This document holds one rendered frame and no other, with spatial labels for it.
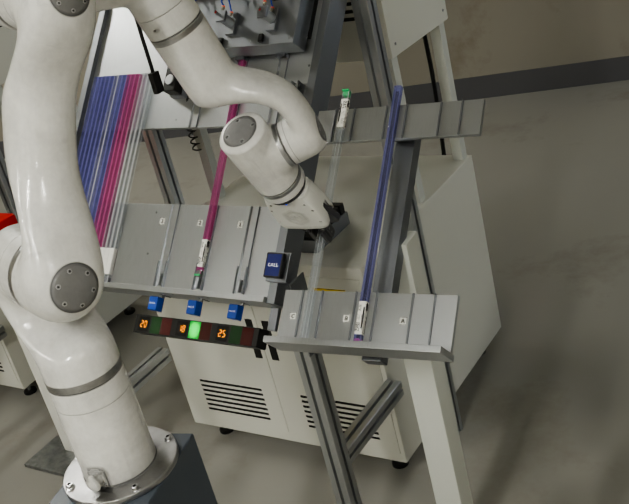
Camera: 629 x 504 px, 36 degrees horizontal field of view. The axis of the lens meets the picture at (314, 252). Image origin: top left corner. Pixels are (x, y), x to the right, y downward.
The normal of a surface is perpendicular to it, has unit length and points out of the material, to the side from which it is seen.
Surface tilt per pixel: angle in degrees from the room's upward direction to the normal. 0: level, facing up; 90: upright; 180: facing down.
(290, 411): 90
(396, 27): 90
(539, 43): 90
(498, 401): 0
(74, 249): 66
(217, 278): 47
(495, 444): 0
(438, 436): 90
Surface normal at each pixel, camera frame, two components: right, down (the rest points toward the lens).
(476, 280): 0.83, 0.05
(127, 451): 0.63, 0.19
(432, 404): -0.44, 0.47
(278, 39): -0.53, -0.25
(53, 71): 0.49, 0.67
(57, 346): -0.19, -0.55
